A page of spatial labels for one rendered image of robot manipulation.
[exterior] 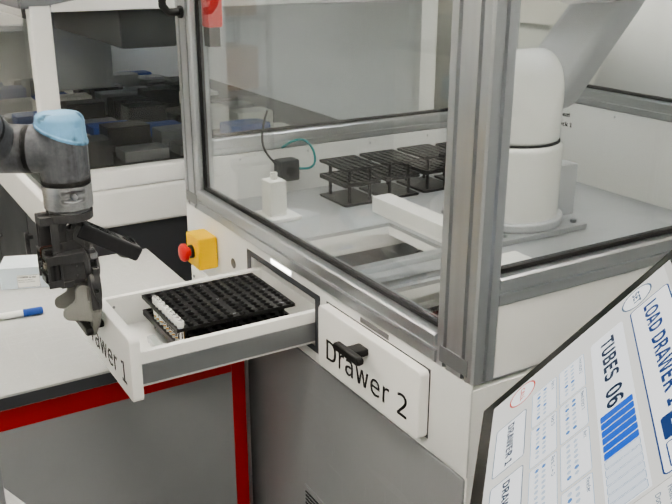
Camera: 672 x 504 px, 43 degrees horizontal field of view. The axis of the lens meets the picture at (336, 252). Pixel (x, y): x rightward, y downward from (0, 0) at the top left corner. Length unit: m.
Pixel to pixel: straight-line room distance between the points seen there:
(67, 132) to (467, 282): 0.63
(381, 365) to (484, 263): 0.29
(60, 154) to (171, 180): 1.01
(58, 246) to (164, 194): 0.96
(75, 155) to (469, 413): 0.69
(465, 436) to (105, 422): 0.76
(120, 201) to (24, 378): 0.77
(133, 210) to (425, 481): 1.26
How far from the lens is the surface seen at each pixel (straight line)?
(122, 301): 1.61
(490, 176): 1.07
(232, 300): 1.54
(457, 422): 1.22
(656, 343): 0.84
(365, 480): 1.49
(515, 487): 0.85
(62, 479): 1.74
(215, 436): 1.81
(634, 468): 0.72
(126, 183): 2.29
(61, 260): 1.39
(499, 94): 1.05
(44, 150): 1.36
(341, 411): 1.50
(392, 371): 1.29
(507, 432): 0.97
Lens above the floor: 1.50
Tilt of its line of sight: 20 degrees down
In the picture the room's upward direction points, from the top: straight up
